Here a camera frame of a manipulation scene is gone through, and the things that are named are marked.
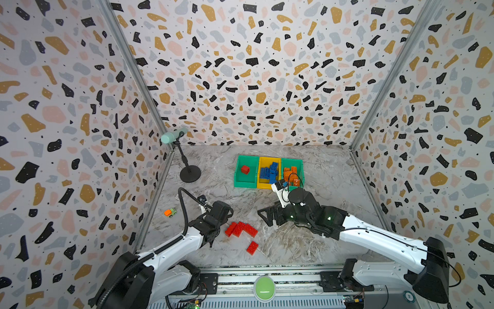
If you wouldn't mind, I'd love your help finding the orange lego brick top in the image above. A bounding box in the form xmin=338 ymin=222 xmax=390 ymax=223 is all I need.
xmin=284 ymin=167 xmax=292 ymax=182

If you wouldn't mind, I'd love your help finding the blue lego brick top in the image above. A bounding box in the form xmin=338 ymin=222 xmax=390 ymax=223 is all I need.
xmin=270 ymin=162 xmax=279 ymax=175

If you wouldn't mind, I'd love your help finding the blue lego brick slim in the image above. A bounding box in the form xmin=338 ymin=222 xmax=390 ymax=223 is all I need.
xmin=259 ymin=167 xmax=270 ymax=180

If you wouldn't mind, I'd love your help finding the small red lego cube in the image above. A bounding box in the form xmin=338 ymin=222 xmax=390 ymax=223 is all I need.
xmin=241 ymin=166 xmax=250 ymax=175

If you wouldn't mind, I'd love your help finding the lone red lego brick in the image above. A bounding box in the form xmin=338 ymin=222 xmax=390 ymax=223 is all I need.
xmin=246 ymin=242 xmax=259 ymax=256

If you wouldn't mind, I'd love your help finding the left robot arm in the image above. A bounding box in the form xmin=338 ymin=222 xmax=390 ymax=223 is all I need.
xmin=88 ymin=201 xmax=234 ymax=308

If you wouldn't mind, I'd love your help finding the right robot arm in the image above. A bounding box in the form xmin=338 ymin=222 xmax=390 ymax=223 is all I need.
xmin=257 ymin=182 xmax=451 ymax=304

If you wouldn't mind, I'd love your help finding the small orange toy car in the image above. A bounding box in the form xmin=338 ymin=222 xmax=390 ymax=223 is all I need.
xmin=163 ymin=208 xmax=177 ymax=218

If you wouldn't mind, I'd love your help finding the right green bin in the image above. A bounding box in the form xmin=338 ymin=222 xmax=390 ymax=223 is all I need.
xmin=281 ymin=158 xmax=305 ymax=191

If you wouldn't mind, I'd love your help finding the green bin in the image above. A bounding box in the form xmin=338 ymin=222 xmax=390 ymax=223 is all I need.
xmin=234 ymin=155 xmax=259 ymax=189
xmin=281 ymin=158 xmax=305 ymax=191

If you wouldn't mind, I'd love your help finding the green microphone on stand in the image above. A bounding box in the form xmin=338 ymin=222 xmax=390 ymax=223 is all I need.
xmin=160 ymin=127 xmax=201 ymax=184

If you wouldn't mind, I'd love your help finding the left green bin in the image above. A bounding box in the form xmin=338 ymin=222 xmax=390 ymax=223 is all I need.
xmin=234 ymin=155 xmax=259 ymax=189

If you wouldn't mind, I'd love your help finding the yellow middle bin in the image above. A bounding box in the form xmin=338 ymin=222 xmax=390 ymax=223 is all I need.
xmin=257 ymin=157 xmax=283 ymax=190

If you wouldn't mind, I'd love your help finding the green push button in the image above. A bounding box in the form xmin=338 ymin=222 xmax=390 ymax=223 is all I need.
xmin=253 ymin=275 xmax=276 ymax=303

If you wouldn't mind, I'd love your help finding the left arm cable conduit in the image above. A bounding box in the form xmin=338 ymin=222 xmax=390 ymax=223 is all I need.
xmin=94 ymin=187 xmax=205 ymax=309

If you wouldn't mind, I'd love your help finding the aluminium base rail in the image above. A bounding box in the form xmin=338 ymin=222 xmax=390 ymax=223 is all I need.
xmin=103 ymin=264 xmax=433 ymax=309

